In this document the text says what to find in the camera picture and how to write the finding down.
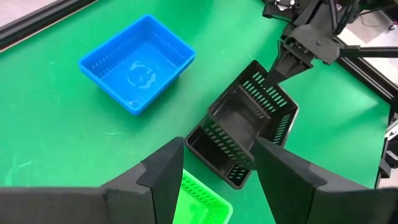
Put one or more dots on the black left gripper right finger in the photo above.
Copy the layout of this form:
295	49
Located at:
311	202

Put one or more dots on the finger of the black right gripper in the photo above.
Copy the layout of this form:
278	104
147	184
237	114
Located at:
301	68
281	70

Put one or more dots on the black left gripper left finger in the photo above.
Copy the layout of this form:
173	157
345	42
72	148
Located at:
93	205

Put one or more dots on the black slotted plastic basket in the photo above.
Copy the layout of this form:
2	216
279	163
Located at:
208	152
242	121

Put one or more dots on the green slotted plastic basket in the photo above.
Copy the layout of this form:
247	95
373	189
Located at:
199	202

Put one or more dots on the blue slotted plastic basket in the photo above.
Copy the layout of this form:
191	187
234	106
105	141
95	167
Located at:
140	71

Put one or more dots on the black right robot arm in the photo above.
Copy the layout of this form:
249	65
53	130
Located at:
320	12

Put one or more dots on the black metal rod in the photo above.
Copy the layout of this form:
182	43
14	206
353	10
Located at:
373	51

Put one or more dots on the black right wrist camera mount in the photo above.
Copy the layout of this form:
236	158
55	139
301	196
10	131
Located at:
273	12

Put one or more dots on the black table frame rail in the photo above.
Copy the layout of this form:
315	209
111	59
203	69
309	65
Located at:
37	21
370	77

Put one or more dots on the black and silver frame bracket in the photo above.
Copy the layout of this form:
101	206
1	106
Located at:
388	149

